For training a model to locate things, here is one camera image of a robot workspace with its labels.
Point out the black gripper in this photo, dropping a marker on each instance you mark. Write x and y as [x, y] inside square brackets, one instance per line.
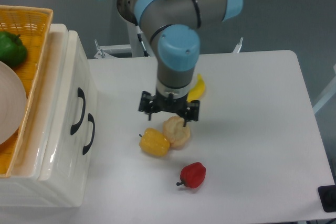
[150, 104]

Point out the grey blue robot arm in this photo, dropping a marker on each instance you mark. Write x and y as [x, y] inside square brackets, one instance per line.
[170, 29]

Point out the white drawer cabinet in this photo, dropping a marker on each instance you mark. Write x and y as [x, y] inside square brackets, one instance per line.
[23, 187]

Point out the round bread bun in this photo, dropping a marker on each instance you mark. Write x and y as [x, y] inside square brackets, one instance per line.
[176, 132]

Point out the yellow banana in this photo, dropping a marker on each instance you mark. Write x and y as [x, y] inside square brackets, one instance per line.
[197, 91]

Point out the yellow bell pepper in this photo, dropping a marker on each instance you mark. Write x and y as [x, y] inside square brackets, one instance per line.
[154, 142]

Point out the red bell pepper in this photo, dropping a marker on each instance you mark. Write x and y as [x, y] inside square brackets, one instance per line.
[192, 175]

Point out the beige round plate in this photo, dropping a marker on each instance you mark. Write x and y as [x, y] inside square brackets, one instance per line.
[13, 102]

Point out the yellow woven basket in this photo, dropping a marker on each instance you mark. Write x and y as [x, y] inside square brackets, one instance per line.
[33, 25]

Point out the green bell pepper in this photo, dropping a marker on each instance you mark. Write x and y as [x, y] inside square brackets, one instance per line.
[13, 52]

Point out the black device at edge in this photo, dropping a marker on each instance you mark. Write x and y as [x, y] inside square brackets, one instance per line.
[327, 196]

